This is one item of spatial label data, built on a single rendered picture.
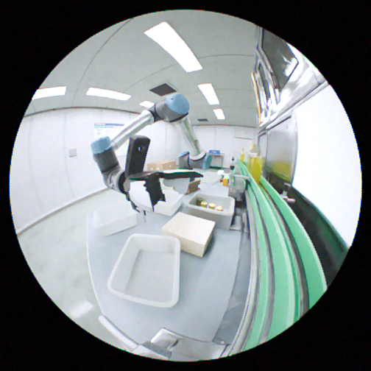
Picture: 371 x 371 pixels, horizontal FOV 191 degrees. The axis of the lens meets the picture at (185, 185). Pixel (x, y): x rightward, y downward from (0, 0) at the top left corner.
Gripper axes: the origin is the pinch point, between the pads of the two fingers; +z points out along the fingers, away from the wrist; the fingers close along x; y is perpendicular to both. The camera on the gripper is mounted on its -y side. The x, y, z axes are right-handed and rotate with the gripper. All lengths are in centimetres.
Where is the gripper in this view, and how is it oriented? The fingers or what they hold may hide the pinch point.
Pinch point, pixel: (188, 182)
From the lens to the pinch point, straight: 16.6
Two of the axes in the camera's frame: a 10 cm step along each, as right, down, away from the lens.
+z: 8.6, 1.3, -4.9
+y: 0.5, 9.4, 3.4
